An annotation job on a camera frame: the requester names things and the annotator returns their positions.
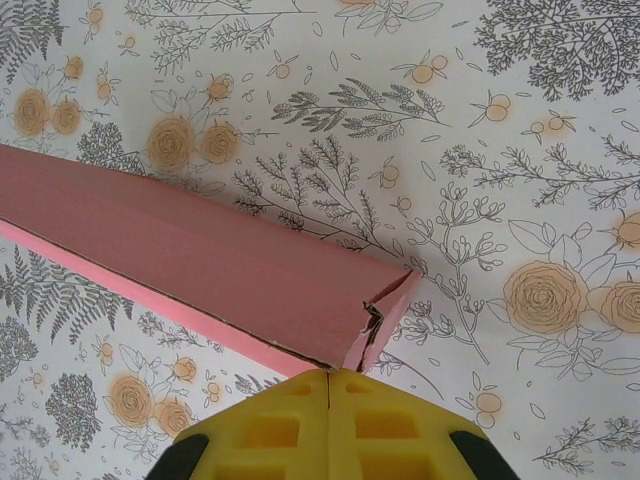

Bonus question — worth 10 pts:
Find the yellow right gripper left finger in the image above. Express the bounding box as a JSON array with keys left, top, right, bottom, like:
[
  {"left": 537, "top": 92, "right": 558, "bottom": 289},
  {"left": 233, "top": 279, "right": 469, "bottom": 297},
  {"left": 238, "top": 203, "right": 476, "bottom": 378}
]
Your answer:
[{"left": 149, "top": 369, "right": 330, "bottom": 480}]

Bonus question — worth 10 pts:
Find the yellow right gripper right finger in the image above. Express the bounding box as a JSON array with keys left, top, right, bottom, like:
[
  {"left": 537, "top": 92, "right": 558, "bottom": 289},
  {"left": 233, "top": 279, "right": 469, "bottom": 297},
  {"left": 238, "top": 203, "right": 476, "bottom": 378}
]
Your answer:
[{"left": 328, "top": 371, "right": 501, "bottom": 480}]

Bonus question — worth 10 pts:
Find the pink and white paper box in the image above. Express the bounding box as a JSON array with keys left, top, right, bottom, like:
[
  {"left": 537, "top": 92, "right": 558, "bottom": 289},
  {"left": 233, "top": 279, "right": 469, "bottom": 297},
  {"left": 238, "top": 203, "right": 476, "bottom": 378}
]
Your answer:
[{"left": 0, "top": 143, "right": 422, "bottom": 377}]

